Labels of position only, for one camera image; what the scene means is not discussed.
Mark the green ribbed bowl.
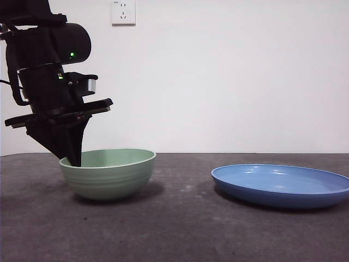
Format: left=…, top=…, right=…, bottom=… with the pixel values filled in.
left=58, top=148, right=157, bottom=203

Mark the blue plate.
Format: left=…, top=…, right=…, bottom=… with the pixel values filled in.
left=211, top=163, right=349, bottom=210

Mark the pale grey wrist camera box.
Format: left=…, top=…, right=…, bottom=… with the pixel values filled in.
left=64, top=72, right=98, bottom=98

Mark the black cable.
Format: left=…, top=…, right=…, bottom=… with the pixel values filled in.
left=0, top=65, right=31, bottom=107

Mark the white wall socket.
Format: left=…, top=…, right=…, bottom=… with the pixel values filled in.
left=111, top=0, right=136, bottom=27

